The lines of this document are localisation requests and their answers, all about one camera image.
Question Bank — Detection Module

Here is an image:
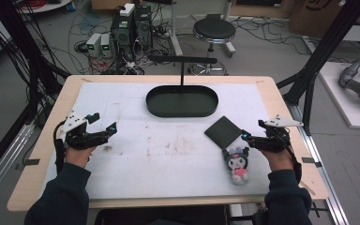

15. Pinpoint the brown cardboard box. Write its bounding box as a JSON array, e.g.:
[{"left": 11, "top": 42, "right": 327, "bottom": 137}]
[{"left": 288, "top": 0, "right": 353, "bottom": 39}]

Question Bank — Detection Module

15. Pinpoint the hand-held gripper black cable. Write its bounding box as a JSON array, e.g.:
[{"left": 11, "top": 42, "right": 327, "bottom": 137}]
[
  {"left": 52, "top": 120, "right": 68, "bottom": 174},
  {"left": 279, "top": 134, "right": 303, "bottom": 186}
]

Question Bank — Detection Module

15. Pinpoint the left hand-held gripper black cable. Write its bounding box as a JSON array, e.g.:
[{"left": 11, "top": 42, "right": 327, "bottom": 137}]
[{"left": 52, "top": 120, "right": 68, "bottom": 174}]

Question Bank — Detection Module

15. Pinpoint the white table mat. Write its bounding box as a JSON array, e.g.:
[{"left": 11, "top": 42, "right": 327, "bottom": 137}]
[{"left": 43, "top": 82, "right": 275, "bottom": 200}]

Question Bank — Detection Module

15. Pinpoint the dark grey square card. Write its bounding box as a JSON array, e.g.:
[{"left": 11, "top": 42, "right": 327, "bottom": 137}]
[{"left": 203, "top": 115, "right": 244, "bottom": 150}]

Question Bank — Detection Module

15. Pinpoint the black metal frame with cables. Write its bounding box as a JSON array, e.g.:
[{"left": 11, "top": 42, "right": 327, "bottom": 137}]
[{"left": 0, "top": 0, "right": 71, "bottom": 126}]

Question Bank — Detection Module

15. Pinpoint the white floor platform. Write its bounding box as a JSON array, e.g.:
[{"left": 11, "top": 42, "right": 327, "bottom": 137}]
[{"left": 318, "top": 61, "right": 360, "bottom": 130}]

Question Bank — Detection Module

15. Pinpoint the grey tape strip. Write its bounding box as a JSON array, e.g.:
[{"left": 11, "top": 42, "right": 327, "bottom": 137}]
[
  {"left": 22, "top": 158, "right": 41, "bottom": 167},
  {"left": 301, "top": 157, "right": 323, "bottom": 169}
]

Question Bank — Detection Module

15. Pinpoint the black oval tray with stand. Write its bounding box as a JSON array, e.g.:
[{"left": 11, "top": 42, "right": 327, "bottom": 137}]
[{"left": 145, "top": 55, "right": 219, "bottom": 119}]

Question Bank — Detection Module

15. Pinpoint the black computer tower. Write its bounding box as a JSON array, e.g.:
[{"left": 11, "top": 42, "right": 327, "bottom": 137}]
[
  {"left": 134, "top": 4, "right": 154, "bottom": 52},
  {"left": 110, "top": 12, "right": 136, "bottom": 62}
]

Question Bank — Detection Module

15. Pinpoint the aluminium rail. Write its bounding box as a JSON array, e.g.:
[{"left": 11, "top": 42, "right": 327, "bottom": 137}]
[
  {"left": 0, "top": 121, "right": 36, "bottom": 209},
  {"left": 287, "top": 102, "right": 351, "bottom": 225}
]

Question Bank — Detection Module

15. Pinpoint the person's right hand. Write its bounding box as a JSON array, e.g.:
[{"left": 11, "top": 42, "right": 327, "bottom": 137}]
[{"left": 260, "top": 147, "right": 295, "bottom": 173}]

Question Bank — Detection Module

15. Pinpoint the black round stool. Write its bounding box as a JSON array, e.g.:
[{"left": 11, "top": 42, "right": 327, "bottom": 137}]
[{"left": 188, "top": 17, "right": 237, "bottom": 77}]

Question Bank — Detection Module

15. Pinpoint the tangle of floor cables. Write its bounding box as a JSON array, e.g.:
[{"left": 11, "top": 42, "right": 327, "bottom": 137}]
[{"left": 68, "top": 12, "right": 176, "bottom": 76}]

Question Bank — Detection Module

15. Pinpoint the grey power supply unit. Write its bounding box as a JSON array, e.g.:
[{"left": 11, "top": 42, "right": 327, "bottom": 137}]
[
  {"left": 99, "top": 33, "right": 114, "bottom": 58},
  {"left": 85, "top": 32, "right": 103, "bottom": 58}
]

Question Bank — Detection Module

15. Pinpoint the black and pink plush doll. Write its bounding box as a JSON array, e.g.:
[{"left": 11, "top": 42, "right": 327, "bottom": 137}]
[{"left": 221, "top": 145, "right": 250, "bottom": 187}]

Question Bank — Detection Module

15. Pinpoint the person's left hand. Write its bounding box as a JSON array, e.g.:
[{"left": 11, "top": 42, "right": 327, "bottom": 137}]
[{"left": 65, "top": 145, "right": 98, "bottom": 169}]

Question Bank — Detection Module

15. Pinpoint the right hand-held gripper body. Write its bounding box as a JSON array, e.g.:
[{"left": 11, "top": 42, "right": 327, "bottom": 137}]
[{"left": 249, "top": 114, "right": 305, "bottom": 154}]

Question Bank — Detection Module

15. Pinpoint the right hand-held gripper black cable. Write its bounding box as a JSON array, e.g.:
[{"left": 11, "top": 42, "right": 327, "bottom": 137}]
[{"left": 279, "top": 134, "right": 303, "bottom": 186}]

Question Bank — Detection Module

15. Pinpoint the white stand leg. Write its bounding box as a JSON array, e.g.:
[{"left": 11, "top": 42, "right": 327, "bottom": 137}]
[{"left": 168, "top": 0, "right": 184, "bottom": 57}]

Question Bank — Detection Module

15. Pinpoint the white box on computer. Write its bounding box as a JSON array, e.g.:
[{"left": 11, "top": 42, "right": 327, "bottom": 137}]
[{"left": 118, "top": 3, "right": 136, "bottom": 18}]

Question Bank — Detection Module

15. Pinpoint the black metal frame post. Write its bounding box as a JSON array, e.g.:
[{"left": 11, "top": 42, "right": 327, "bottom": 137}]
[{"left": 276, "top": 0, "right": 360, "bottom": 136}]

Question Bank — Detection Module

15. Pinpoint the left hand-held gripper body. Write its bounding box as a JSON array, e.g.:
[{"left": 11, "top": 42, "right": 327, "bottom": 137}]
[{"left": 59, "top": 111, "right": 109, "bottom": 150}]

